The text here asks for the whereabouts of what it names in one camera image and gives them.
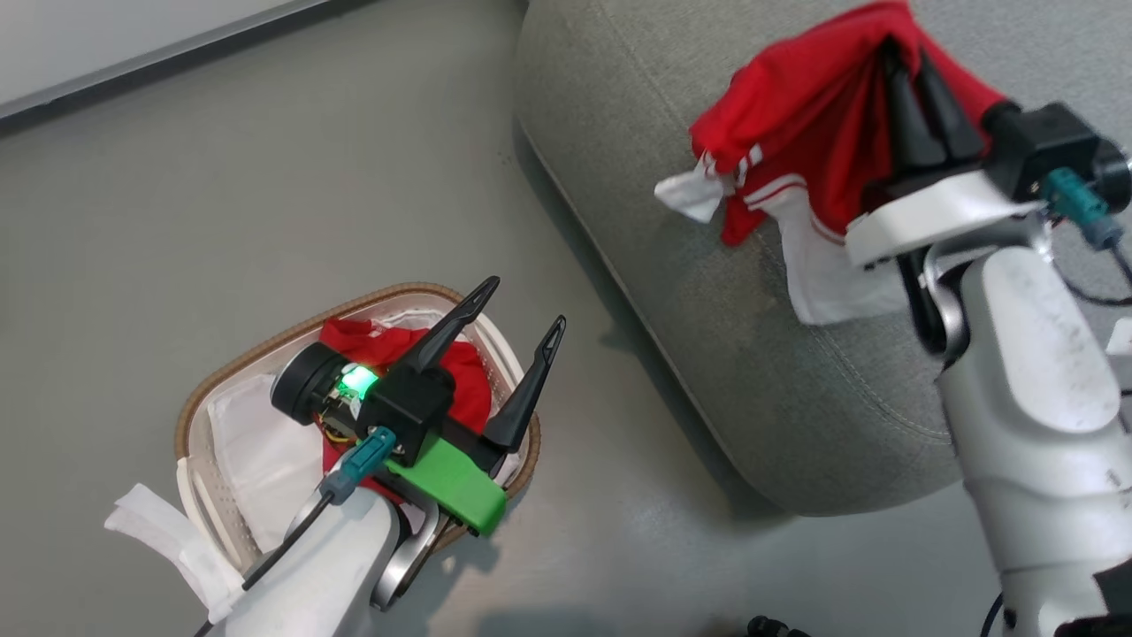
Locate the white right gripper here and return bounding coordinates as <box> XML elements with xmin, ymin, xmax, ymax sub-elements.
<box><xmin>845</xmin><ymin>49</ymin><xmax>1046</xmax><ymax>268</ymax></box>

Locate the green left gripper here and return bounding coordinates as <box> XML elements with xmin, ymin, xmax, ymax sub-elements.
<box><xmin>385</xmin><ymin>276</ymin><xmax>567</xmax><ymax>538</ymax></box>

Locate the red and white jersey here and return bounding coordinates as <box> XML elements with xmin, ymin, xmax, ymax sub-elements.
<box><xmin>654</xmin><ymin>0</ymin><xmax>1011</xmax><ymax>327</ymax></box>

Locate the white basket with brown rim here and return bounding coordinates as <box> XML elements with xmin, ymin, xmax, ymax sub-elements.
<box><xmin>174</xmin><ymin>282</ymin><xmax>542</xmax><ymax>578</ymax></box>

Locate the red garment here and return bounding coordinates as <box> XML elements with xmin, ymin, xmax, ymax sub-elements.
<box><xmin>317</xmin><ymin>317</ymin><xmax>493</xmax><ymax>507</ymax></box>

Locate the grey fabric sofa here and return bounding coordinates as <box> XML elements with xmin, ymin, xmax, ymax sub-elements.
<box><xmin>513</xmin><ymin>0</ymin><xmax>1132</xmax><ymax>518</ymax></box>

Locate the white garment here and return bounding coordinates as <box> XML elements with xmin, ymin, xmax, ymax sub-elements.
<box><xmin>209</xmin><ymin>372</ymin><xmax>330</xmax><ymax>551</ymax></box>

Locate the white crumpled cloth strip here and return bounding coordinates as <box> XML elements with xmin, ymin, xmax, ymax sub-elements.
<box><xmin>103</xmin><ymin>482</ymin><xmax>246</xmax><ymax>625</ymax></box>

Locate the small black object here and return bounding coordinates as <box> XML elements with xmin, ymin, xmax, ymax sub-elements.
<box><xmin>746</xmin><ymin>614</ymin><xmax>811</xmax><ymax>637</ymax></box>

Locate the grey wall baseboard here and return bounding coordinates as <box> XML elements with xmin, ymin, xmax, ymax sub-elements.
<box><xmin>0</xmin><ymin>0</ymin><xmax>333</xmax><ymax>122</ymax></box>

